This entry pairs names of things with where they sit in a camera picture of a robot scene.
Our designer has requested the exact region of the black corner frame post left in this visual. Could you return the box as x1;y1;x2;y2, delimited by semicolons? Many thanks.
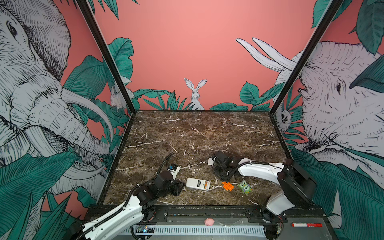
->
76;0;136;114

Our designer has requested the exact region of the white slotted cable duct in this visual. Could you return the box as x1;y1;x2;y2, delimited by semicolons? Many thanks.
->
133;225;266;238

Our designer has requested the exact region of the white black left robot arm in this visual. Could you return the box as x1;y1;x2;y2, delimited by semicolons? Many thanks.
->
68;167;185;240

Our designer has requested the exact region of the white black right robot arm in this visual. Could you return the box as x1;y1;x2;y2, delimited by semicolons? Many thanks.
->
209;151;317;221

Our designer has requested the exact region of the black corner frame post right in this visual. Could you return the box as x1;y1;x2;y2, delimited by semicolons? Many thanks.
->
269;0;344;115

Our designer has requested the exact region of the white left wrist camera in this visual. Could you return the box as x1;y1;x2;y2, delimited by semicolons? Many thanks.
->
168;164;181;180

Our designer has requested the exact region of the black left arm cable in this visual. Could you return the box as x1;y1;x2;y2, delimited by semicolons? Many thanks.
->
156;152;175;175

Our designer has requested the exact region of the white battery cover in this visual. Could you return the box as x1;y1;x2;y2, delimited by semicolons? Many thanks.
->
207;158;214;166

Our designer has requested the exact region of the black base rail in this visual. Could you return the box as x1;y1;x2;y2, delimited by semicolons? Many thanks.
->
85;205;326;225

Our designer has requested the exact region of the black corner frame post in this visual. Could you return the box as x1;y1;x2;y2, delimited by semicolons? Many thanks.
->
269;0;344;115
76;0;136;114

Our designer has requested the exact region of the red white marker pen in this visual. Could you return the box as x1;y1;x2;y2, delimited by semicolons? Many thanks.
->
291;223;323;228

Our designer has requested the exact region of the white red remote control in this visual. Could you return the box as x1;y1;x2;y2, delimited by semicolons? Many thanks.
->
186;178;210;191

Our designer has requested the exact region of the orange toy brick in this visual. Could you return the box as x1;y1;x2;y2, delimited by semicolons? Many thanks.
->
222;182;235;192

